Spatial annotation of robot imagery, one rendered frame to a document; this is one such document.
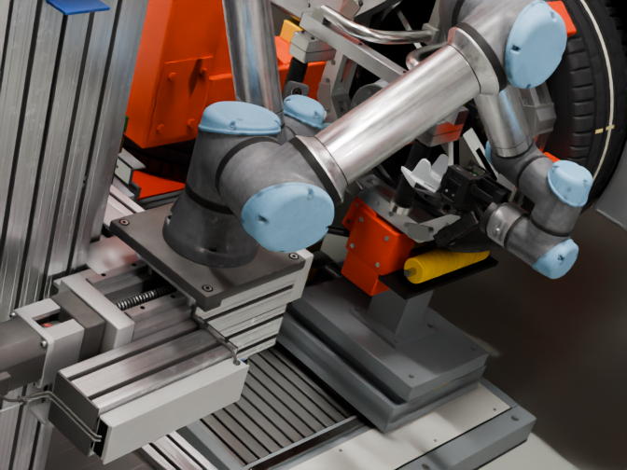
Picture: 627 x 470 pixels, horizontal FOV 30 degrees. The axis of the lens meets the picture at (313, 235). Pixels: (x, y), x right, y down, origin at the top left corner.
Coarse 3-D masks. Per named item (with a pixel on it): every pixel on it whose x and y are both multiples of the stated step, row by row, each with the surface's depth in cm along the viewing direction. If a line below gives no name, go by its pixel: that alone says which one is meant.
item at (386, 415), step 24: (336, 264) 311; (288, 312) 292; (288, 336) 287; (312, 336) 286; (312, 360) 283; (336, 360) 277; (336, 384) 278; (360, 384) 273; (384, 384) 275; (456, 384) 285; (360, 408) 274; (384, 408) 269; (408, 408) 272; (432, 408) 283; (384, 432) 270
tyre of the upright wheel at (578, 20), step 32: (544, 0) 226; (576, 0) 232; (608, 0) 239; (608, 32) 234; (576, 64) 224; (352, 96) 265; (576, 96) 225; (608, 96) 232; (576, 128) 227; (608, 128) 234; (576, 160) 229; (608, 160) 240
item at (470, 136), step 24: (408, 0) 251; (432, 0) 259; (384, 24) 257; (408, 24) 252; (384, 48) 264; (408, 48) 270; (360, 72) 262; (480, 120) 246; (456, 144) 251; (480, 144) 245; (384, 168) 263
